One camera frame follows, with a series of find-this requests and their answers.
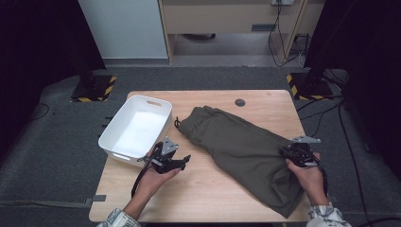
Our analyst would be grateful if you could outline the hand-held gripper black cable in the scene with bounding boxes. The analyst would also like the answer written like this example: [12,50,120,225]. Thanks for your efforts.
[131,141,164,200]
[315,157,329,197]

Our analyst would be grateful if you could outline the hanging black cables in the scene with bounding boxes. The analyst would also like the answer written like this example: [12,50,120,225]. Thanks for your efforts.
[268,1,311,68]

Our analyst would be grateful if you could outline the white cabinet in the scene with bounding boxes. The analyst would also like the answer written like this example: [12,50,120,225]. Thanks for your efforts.
[78,0,168,60]

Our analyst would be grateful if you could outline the black stand base striped edge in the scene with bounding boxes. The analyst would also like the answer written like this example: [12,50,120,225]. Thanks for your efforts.
[70,62,117,103]
[286,67,335,101]

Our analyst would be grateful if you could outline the person's left hand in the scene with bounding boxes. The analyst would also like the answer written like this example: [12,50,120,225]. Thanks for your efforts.
[131,154,183,206]

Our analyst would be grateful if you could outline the light wooden desk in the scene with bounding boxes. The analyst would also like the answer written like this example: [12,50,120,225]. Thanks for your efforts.
[157,0,325,65]

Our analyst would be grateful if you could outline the person's right hand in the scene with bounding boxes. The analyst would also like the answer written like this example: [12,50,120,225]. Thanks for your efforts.
[286,152,329,207]

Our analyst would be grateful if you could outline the thin black floor cable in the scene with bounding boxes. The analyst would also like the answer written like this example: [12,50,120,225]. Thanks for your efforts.
[26,103,51,122]

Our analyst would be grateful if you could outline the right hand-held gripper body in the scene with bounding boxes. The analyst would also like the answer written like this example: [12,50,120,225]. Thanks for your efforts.
[289,135,322,168]

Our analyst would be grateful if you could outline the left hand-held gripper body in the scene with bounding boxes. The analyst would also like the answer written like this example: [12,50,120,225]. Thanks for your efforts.
[137,136,179,175]

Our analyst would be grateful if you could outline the left hand-held gripper black cable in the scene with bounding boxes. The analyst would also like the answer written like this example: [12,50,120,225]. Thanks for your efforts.
[131,141,164,200]

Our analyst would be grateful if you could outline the white plastic basket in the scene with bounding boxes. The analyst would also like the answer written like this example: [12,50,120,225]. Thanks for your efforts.
[97,94,174,167]

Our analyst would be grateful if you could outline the olive green shorts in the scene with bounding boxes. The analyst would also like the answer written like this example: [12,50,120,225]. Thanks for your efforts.
[174,105,305,219]

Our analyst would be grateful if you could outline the right hand-held gripper black cable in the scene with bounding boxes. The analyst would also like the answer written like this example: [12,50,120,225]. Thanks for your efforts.
[315,157,329,197]

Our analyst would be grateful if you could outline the grey tape strip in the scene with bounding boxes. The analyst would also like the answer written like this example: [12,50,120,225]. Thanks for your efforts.
[84,194,108,206]

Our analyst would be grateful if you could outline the black floor cables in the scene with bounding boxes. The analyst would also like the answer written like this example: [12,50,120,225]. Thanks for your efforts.
[296,70,401,227]

